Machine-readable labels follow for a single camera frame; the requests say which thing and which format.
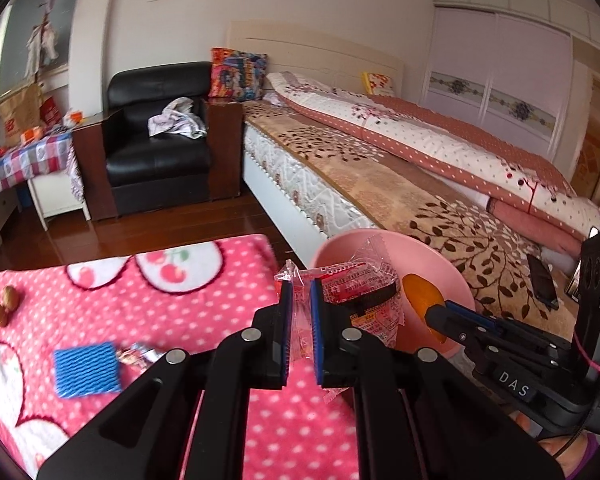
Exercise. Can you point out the blue container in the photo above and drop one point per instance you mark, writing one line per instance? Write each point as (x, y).
(24, 199)

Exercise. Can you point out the pink plastic bin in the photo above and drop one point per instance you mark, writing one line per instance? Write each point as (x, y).
(420, 255)

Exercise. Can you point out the person's right forearm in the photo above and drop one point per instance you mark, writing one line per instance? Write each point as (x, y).
(592, 460)

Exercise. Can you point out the orange white packet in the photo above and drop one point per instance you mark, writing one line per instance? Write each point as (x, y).
(73, 118)

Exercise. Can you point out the red bag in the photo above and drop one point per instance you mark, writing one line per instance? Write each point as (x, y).
(50, 110)

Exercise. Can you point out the blue foam net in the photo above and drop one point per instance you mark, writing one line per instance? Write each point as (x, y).
(86, 370)

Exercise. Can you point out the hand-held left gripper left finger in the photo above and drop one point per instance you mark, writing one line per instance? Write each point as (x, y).
(289, 332)

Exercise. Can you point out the dark wooden corner table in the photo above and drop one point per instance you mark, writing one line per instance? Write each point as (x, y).
(92, 170)

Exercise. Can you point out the orange box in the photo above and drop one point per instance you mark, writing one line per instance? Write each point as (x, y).
(32, 135)

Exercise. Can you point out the coat rack with clothes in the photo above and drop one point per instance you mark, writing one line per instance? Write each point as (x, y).
(42, 45)

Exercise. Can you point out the bed with floral bedding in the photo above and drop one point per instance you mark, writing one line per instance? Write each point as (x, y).
(380, 180)

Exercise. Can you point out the floral hanging cloth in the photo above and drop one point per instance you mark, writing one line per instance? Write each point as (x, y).
(75, 175)

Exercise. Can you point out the crumpled light clothes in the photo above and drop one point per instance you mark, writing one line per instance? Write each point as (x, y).
(177, 120)

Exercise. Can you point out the pink polka dot blanket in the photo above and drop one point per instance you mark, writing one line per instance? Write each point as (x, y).
(205, 300)

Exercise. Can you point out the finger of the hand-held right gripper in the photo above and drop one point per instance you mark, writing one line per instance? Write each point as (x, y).
(480, 316)
(460, 332)

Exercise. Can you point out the red printed clear wrapper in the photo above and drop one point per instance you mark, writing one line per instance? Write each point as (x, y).
(301, 310)

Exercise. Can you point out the white pink floral quilt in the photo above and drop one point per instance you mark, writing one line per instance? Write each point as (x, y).
(430, 140)

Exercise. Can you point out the yellow patterned pillow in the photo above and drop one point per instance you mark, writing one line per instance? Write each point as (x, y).
(377, 82)

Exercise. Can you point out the colourful patterned pillow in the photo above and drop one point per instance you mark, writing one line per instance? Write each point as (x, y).
(237, 75)

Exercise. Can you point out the black leather armchair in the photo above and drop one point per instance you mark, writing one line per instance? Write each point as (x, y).
(155, 170)

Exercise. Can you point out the checkered cloth side table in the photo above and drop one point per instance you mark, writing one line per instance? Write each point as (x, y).
(25, 160)

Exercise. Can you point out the black smartphone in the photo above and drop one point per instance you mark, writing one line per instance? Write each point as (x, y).
(542, 280)

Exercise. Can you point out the white wardrobe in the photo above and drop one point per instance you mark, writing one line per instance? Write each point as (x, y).
(495, 50)

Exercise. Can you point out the white bed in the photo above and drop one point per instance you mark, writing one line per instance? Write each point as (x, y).
(290, 195)

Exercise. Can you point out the orange peel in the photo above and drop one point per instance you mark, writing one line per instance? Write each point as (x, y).
(420, 292)

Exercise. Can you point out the brown paper bag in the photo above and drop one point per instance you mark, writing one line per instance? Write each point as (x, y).
(20, 110)

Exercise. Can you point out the tall wooden side cabinet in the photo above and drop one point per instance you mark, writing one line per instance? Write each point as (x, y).
(225, 150)

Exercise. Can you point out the white cabinet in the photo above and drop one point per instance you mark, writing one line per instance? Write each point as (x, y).
(55, 195)

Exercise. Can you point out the wooden door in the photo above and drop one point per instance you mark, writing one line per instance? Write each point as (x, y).
(592, 150)

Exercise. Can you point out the pink polka dot bolster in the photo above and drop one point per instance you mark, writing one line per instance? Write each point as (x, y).
(530, 227)

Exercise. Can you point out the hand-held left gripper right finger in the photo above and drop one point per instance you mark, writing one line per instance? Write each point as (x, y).
(316, 340)

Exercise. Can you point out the person's right hand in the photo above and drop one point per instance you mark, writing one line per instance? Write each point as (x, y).
(562, 460)

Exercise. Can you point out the shiny candy wrapper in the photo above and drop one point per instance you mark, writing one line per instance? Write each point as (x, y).
(140, 355)

